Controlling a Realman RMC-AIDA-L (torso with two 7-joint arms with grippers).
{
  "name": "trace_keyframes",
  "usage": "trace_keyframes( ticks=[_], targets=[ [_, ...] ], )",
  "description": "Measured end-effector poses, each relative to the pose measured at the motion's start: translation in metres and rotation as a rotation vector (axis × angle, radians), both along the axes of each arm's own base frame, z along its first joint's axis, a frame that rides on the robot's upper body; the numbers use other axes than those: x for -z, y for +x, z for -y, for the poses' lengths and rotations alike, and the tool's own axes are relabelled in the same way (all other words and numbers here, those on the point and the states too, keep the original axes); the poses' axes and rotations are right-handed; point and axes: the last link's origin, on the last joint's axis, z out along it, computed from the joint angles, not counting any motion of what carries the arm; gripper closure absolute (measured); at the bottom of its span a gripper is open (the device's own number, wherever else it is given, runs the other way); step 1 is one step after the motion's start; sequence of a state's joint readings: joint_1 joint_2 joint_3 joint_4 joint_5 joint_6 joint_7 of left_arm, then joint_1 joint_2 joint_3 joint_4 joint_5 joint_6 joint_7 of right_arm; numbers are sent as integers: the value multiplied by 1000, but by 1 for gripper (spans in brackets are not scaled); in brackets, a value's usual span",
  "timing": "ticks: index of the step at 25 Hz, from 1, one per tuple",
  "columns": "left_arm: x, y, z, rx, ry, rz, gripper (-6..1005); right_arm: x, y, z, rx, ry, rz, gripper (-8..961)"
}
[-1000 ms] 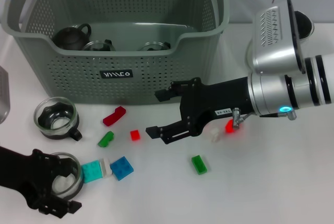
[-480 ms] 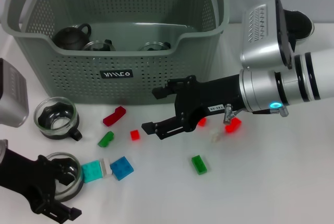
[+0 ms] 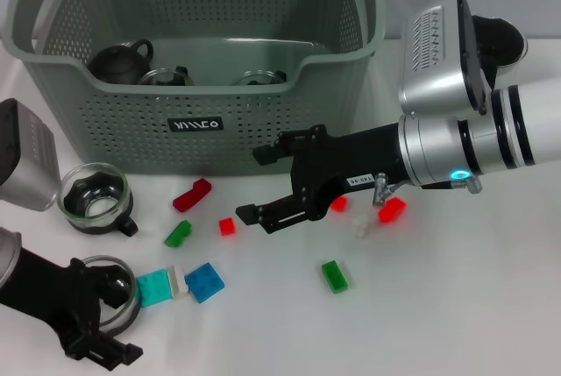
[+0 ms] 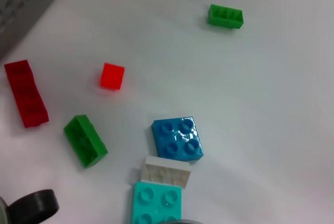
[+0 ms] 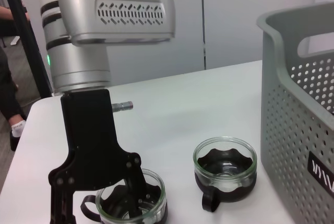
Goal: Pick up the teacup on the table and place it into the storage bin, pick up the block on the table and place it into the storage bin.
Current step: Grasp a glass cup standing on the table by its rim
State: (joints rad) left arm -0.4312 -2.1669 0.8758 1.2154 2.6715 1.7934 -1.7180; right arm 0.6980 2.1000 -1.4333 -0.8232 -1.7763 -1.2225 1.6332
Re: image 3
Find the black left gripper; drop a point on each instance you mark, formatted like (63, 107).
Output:
(48, 292)

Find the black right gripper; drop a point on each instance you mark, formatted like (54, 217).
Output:
(350, 161)

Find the glass teacup black sleeve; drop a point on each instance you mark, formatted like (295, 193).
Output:
(127, 319)
(166, 78)
(258, 79)
(94, 198)

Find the grey perforated storage basket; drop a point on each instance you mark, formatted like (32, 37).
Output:
(219, 130)

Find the cyan flat brick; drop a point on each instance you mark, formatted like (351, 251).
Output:
(153, 288)

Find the small red square brick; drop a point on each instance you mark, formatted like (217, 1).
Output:
(339, 206)
(228, 227)

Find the small white brick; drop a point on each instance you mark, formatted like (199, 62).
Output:
(179, 281)

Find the dark red curved brick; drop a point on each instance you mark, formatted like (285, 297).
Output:
(193, 194)

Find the white translucent brick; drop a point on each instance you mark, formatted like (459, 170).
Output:
(363, 226)

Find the blue square brick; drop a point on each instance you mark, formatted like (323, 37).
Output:
(204, 284)

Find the translucent green stepped brick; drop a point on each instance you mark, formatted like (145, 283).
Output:
(179, 233)

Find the green rectangular brick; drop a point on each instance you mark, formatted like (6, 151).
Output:
(335, 276)

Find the bright red curved brick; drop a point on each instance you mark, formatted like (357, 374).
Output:
(392, 211)

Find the dark brown clay teapot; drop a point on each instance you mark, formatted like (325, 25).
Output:
(118, 65)

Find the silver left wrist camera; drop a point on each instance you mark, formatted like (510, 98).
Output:
(30, 161)

